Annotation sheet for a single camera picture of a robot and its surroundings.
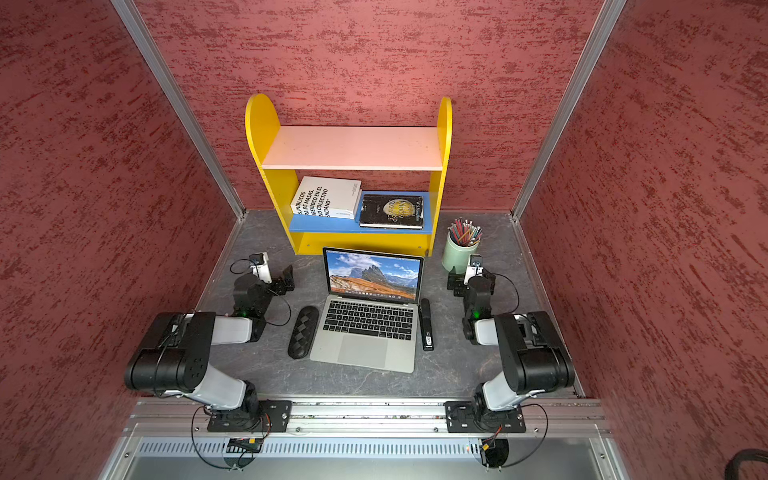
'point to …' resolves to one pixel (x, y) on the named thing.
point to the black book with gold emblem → (383, 211)
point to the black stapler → (426, 325)
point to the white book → (335, 198)
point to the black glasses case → (303, 332)
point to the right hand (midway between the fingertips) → (467, 271)
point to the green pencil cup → (457, 256)
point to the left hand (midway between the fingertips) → (278, 271)
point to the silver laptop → (371, 315)
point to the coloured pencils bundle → (464, 233)
